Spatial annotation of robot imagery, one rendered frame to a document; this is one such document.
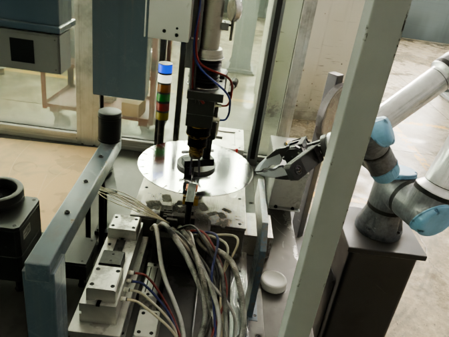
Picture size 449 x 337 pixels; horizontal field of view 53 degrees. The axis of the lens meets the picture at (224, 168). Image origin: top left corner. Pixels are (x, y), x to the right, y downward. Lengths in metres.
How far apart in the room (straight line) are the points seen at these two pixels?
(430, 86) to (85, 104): 1.17
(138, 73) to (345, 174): 0.53
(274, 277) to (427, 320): 1.42
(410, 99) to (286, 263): 0.57
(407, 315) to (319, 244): 1.90
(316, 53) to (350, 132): 3.87
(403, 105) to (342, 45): 3.18
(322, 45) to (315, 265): 3.84
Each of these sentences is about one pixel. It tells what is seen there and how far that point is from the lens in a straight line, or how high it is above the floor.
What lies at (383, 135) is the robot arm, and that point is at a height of 1.18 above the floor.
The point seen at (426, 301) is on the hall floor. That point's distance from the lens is 2.66.
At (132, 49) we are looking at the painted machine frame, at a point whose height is 1.32.
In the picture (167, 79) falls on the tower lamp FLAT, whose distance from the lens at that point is 1.48.
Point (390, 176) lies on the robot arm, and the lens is 1.23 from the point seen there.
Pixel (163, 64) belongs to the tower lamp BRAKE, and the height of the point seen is 1.16.
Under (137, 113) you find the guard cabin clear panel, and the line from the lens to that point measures 1.77.
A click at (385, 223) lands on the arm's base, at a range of 1.52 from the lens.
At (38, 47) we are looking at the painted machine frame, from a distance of 1.07.
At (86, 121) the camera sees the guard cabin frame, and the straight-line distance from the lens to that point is 1.81.
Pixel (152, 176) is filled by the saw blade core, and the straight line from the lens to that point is 1.23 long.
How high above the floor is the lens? 1.55
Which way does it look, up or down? 28 degrees down
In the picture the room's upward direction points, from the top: 8 degrees clockwise
